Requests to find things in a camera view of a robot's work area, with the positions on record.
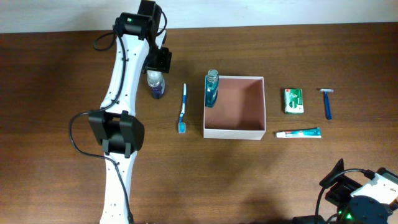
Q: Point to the blue Listerine mouthwash bottle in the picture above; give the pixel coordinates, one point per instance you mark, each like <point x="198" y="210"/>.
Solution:
<point x="211" y="85"/>

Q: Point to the blue disposable razor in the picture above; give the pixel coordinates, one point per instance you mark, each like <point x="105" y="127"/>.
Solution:
<point x="325" y="92"/>

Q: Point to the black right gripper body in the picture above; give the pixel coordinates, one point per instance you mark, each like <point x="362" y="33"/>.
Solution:
<point x="337" y="185"/>

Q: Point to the green soap box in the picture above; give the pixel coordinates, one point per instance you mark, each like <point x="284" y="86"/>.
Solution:
<point x="293" y="100"/>

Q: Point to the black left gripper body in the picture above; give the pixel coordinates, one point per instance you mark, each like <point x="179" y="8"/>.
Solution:
<point x="159" y="63"/>

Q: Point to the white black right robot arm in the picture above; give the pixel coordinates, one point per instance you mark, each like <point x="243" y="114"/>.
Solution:
<point x="361" y="196"/>

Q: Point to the pink open box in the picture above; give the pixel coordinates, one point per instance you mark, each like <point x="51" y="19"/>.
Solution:
<point x="239" y="111"/>

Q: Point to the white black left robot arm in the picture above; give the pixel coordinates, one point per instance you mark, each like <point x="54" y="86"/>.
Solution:
<point x="139" y="41"/>

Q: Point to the white teal toothpaste tube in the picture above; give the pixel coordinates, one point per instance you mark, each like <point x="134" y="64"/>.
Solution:
<point x="300" y="133"/>

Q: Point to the purple foam pump bottle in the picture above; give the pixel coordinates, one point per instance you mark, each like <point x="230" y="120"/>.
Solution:
<point x="156" y="83"/>

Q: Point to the blue white toothbrush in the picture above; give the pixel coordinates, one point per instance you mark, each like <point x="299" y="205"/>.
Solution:
<point x="181" y="124"/>

